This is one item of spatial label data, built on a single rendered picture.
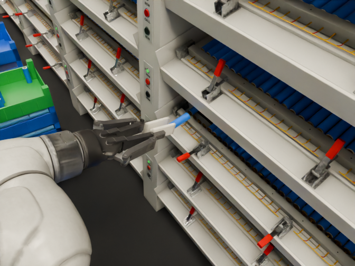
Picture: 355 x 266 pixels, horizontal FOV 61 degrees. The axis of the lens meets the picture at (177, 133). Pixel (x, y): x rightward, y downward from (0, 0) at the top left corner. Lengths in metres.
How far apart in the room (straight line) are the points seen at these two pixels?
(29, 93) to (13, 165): 0.73
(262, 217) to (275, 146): 0.20
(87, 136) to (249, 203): 0.39
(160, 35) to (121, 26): 0.23
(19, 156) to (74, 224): 0.16
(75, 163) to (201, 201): 0.48
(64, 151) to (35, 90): 0.68
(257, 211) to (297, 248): 0.11
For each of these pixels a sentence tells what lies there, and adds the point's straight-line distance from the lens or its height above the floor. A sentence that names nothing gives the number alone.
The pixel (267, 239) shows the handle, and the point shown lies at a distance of 0.67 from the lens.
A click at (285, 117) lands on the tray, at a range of 0.61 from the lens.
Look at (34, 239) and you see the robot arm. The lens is 0.40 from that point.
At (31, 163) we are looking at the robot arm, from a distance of 0.51.
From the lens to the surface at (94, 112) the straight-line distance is 1.47.
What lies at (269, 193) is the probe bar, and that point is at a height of 0.54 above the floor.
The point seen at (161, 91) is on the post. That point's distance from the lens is 0.81.
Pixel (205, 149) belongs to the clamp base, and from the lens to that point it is 0.78.
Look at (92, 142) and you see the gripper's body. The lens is 0.58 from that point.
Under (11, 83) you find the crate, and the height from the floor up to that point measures 0.40.
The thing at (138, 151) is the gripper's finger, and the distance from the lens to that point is 0.62.
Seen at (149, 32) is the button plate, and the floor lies 0.77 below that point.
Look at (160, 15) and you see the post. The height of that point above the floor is 0.82.
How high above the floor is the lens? 1.11
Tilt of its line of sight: 46 degrees down
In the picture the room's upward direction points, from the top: 5 degrees clockwise
